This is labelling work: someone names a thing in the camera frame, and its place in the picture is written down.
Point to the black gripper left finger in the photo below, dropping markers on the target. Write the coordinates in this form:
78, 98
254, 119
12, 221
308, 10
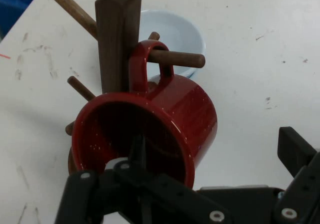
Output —
155, 194

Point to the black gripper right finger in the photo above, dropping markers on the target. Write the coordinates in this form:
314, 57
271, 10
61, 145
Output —
305, 184

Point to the red enamel mug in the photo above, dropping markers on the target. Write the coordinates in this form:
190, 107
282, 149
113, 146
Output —
190, 109

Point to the brown wooden mug tree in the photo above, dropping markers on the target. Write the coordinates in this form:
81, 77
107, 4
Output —
115, 34

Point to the blue bowl white inside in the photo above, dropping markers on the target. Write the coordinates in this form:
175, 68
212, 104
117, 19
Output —
175, 29

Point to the dark blue foam mat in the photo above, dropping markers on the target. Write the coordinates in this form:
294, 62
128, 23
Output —
12, 7

